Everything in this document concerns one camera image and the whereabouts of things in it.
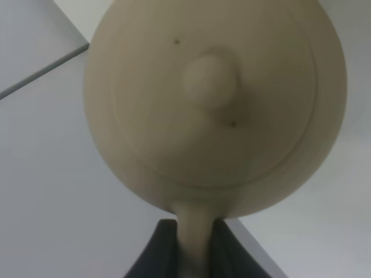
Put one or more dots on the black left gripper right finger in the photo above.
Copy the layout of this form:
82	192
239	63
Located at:
228	258

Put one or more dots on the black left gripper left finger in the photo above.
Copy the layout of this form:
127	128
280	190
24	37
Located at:
161	257

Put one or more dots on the beige ceramic teapot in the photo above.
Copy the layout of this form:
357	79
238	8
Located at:
213	109

